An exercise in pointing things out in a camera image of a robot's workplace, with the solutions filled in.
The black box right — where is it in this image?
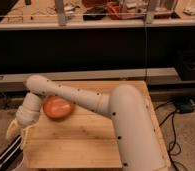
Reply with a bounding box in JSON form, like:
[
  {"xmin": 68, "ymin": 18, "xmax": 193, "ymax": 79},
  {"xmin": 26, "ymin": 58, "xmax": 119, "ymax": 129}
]
[{"xmin": 175, "ymin": 50, "xmax": 195, "ymax": 81}]

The black cable on floor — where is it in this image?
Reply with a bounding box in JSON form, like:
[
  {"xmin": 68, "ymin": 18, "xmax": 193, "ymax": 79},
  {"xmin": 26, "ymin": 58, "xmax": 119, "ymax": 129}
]
[{"xmin": 154, "ymin": 99, "xmax": 192, "ymax": 171}]

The metal shelf rail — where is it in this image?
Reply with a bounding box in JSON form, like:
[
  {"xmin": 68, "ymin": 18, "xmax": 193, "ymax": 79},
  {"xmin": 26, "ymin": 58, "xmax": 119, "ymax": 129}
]
[{"xmin": 0, "ymin": 67, "xmax": 195, "ymax": 93}]

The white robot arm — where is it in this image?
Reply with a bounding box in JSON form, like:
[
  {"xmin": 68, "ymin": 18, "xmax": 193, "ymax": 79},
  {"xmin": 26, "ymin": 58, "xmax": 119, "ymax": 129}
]
[{"xmin": 6, "ymin": 75, "xmax": 168, "ymax": 171}]

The wooden table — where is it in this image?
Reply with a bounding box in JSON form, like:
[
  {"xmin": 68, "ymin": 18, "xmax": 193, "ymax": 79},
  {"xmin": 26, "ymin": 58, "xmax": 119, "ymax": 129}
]
[{"xmin": 24, "ymin": 81, "xmax": 170, "ymax": 171}]

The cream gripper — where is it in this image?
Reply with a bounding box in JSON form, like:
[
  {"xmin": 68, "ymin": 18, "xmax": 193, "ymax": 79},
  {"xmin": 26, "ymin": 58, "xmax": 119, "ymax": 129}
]
[{"xmin": 0, "ymin": 119, "xmax": 34, "ymax": 171}]

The orange ceramic bowl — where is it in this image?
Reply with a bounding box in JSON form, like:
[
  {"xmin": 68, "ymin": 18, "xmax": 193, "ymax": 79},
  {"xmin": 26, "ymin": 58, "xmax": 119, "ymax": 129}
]
[{"xmin": 43, "ymin": 96, "xmax": 75, "ymax": 119}]

